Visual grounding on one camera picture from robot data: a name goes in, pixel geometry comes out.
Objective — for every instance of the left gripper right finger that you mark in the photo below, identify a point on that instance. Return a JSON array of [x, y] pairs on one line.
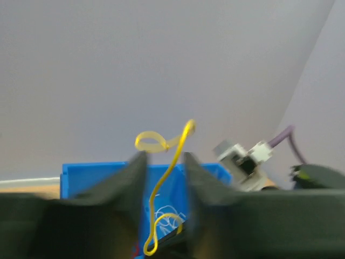
[[226, 223]]

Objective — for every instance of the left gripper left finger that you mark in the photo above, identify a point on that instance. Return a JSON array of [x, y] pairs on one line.
[[101, 222]]

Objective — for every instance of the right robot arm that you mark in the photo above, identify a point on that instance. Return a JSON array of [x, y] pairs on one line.
[[311, 176]]

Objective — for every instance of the middle blue bin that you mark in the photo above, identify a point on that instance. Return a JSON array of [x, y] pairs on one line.
[[171, 197]]

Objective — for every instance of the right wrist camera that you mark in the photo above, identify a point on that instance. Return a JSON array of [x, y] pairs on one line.
[[243, 165]]

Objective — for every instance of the aluminium table frame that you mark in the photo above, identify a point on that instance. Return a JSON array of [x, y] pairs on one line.
[[35, 182]]

